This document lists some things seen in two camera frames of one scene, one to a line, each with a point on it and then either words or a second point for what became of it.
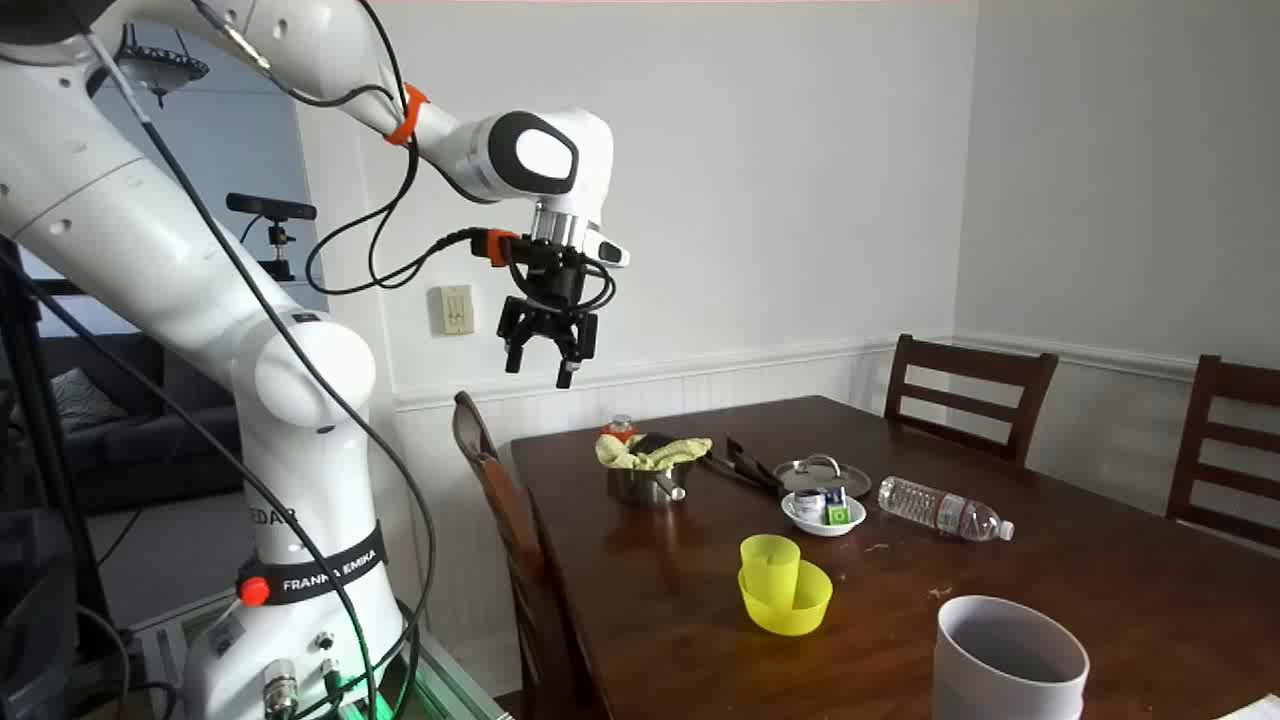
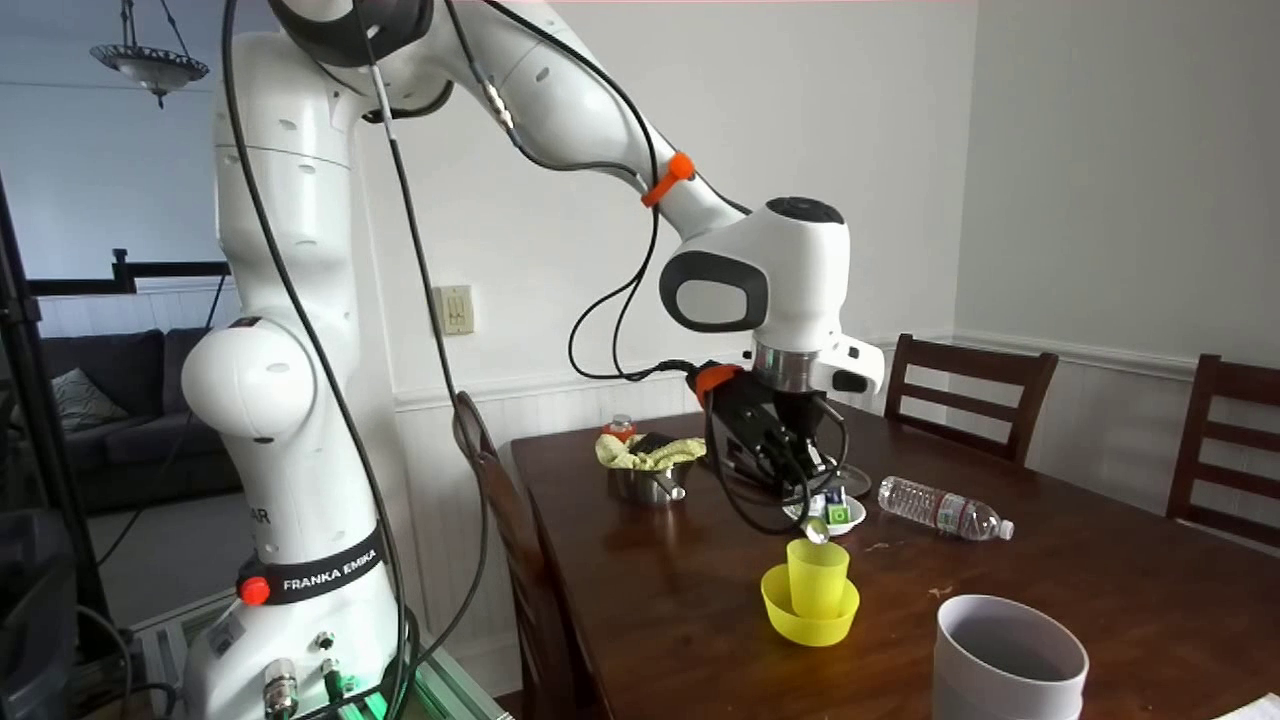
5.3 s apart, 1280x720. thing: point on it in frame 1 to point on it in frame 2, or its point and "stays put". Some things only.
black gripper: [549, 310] to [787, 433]
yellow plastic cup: [768, 570] to [816, 572]
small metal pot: [644, 485] stays put
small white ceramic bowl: [821, 513] stays put
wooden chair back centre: [1034, 370] stays put
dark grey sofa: [136, 420] stays put
